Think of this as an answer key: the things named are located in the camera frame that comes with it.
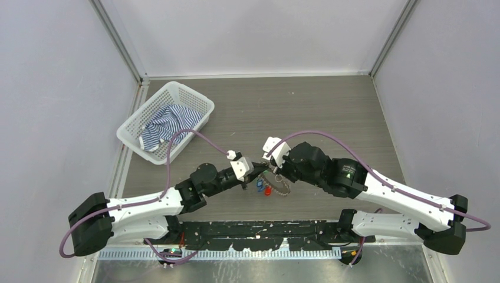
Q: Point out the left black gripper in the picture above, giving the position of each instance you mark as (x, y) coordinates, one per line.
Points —
(258, 169)

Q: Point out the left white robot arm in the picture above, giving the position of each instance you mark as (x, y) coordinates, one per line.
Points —
(99, 221)

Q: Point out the blue key tag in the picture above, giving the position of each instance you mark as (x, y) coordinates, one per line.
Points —
(260, 185)

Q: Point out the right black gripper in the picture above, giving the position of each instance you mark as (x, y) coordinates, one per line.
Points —
(283, 169)

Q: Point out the white slotted cable duct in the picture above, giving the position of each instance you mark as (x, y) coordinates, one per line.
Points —
(146, 254)

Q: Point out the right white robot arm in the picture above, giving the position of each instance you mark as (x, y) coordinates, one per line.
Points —
(418, 215)

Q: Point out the blue white striped cloth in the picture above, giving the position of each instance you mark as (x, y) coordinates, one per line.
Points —
(165, 123)

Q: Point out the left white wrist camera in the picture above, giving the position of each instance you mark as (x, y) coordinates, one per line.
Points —
(238, 161)

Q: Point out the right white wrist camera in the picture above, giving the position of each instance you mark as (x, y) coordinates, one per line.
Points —
(275, 150)

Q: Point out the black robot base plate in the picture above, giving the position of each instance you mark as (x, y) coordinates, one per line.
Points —
(257, 235)

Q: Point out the white plastic mesh basket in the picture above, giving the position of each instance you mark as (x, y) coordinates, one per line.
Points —
(171, 93)

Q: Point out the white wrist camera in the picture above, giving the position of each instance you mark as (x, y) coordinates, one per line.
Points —
(275, 150)
(238, 161)

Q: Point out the large metal keyring disc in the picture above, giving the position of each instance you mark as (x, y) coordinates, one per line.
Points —
(277, 183)

